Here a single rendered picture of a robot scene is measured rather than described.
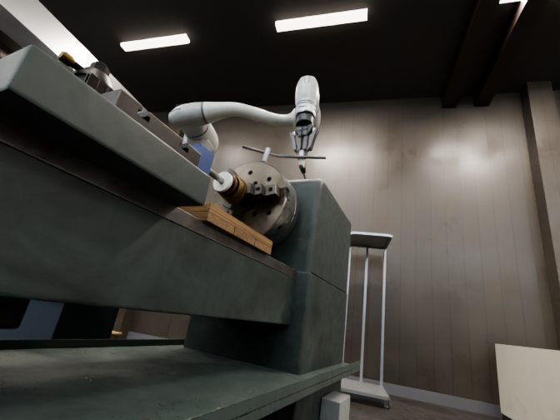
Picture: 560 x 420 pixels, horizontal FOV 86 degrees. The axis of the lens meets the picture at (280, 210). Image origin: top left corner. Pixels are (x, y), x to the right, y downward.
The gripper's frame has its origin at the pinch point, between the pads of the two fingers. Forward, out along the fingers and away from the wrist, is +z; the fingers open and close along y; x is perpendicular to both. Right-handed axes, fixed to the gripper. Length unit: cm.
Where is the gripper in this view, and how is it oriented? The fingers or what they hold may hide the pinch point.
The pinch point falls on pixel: (302, 158)
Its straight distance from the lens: 124.1
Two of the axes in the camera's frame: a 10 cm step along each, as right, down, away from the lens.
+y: 9.1, -0.6, -4.1
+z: -0.9, 9.3, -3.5
